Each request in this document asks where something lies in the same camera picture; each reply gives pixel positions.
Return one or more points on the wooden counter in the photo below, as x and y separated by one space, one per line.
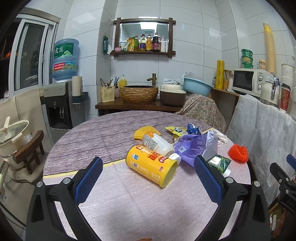
120 105

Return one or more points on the white plastic bottle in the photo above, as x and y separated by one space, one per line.
156 143

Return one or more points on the green small packet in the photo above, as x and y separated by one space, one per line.
220 162

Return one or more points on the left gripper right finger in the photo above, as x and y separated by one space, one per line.
252 222

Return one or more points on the yellow foam fruit net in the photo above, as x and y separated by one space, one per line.
138 135

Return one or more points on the small wooden stool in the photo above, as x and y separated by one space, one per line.
30 149

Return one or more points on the yellow oil bottle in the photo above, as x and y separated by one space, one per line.
148 45

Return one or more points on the blue snack wrapper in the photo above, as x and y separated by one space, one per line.
193 130

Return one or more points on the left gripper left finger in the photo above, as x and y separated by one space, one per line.
43 221

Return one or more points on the light blue basin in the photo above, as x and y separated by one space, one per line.
196 86

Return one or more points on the white kettle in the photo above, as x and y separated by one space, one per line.
270 91

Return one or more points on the white cloth cover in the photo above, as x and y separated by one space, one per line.
269 136

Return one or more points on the brown white rice cooker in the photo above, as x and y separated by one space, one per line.
172 95

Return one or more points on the tall yellow cup stack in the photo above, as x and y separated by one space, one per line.
270 48

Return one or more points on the wooden framed mirror shelf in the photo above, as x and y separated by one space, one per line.
131 36

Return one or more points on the green bowl stack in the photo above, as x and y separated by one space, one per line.
246 59

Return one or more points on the dark sauce bottle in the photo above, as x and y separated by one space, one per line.
156 44

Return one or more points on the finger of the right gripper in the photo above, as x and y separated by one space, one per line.
291 160
278 173

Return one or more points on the purple plastic bag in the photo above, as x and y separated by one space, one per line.
189 146

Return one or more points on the utensil holder box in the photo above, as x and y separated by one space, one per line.
107 94

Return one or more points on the yellow soap bottle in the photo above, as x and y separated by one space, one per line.
122 82

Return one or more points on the yellow cylindrical can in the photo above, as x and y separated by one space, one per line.
152 165

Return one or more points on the red paper cup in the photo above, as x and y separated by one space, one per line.
284 97

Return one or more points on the window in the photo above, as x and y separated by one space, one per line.
31 54

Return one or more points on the white tissue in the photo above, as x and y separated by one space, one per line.
222 139

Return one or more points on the yellow snack packet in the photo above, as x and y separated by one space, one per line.
178 131

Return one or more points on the brass faucet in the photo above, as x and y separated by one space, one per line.
153 79

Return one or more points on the blue water jug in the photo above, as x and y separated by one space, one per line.
64 64

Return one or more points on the yellow box package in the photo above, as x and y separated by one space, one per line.
219 74

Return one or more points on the woven basket sink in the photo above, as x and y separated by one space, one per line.
139 93

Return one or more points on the white pot with lid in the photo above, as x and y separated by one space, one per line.
12 140

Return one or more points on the water dispenser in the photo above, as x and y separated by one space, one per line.
63 115

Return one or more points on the white microwave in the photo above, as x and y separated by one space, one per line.
250 81

